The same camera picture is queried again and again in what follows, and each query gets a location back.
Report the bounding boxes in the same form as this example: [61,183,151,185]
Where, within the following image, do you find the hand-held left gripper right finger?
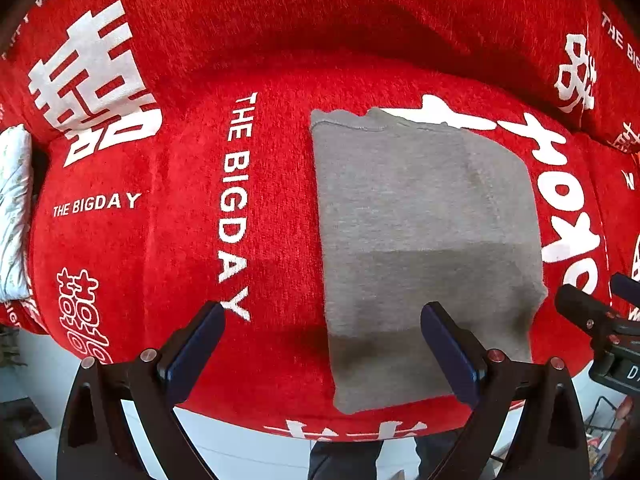
[420,301,591,480]

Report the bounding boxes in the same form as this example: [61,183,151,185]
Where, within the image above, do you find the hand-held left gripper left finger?
[56,301,226,480]

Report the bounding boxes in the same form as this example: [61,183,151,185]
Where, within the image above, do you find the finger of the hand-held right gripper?
[610,272,640,303]
[555,284,618,342]

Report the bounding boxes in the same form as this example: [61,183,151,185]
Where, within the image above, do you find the grey knit sweater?
[310,106,548,416]

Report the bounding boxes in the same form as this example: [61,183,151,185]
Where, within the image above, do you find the red printed sofa cover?
[0,0,640,443]

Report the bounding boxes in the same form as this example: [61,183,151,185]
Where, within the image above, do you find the person's dark pants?
[307,439,422,480]

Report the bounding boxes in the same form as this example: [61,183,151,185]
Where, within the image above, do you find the dark floor mat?
[0,394,52,437]

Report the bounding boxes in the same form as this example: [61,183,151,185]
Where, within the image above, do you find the green potted plant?
[0,324,25,370]

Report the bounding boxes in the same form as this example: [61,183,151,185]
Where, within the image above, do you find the white patterned pillow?
[0,124,34,303]

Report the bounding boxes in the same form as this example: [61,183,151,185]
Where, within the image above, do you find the black wire rack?
[582,395,640,480]

